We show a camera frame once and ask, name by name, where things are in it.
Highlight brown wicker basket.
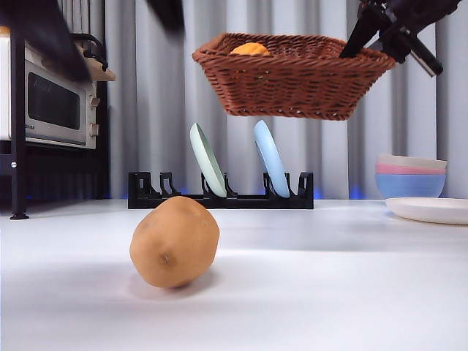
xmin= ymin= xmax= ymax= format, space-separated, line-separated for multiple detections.
xmin=192 ymin=31 xmax=397 ymax=121

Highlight orange toy corn cob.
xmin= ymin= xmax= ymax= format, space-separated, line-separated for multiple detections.
xmin=229 ymin=42 xmax=271 ymax=57

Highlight brown toy potato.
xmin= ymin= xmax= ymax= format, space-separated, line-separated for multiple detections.
xmin=129 ymin=195 xmax=220 ymax=289

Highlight wooden cutting board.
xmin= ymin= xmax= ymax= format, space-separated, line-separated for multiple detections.
xmin=72 ymin=43 xmax=117 ymax=82

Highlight silver toaster oven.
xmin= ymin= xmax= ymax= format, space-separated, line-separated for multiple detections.
xmin=23 ymin=39 xmax=102 ymax=151

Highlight grey pleated curtain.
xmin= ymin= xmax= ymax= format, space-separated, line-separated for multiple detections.
xmin=58 ymin=0 xmax=468 ymax=200

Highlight beige bowl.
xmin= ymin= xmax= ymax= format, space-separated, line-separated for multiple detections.
xmin=375 ymin=153 xmax=448 ymax=171

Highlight pink bowl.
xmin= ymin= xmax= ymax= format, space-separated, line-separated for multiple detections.
xmin=375 ymin=162 xmax=448 ymax=176

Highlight blue bowl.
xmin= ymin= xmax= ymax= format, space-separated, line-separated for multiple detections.
xmin=375 ymin=173 xmax=447 ymax=200

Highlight light blue plate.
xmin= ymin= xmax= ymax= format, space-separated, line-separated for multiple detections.
xmin=253 ymin=119 xmax=290 ymax=198

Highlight pale green plate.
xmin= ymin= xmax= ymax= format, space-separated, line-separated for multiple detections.
xmin=189 ymin=122 xmax=227 ymax=197

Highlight white plate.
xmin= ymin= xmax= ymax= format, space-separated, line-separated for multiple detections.
xmin=385 ymin=197 xmax=468 ymax=225

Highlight black dish rack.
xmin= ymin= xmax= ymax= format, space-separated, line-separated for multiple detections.
xmin=127 ymin=170 xmax=314 ymax=210

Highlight black pot with handle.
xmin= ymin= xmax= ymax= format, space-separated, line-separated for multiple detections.
xmin=71 ymin=33 xmax=108 ymax=72

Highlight black metal shelf frame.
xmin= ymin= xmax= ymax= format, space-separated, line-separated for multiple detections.
xmin=0 ymin=21 xmax=110 ymax=221

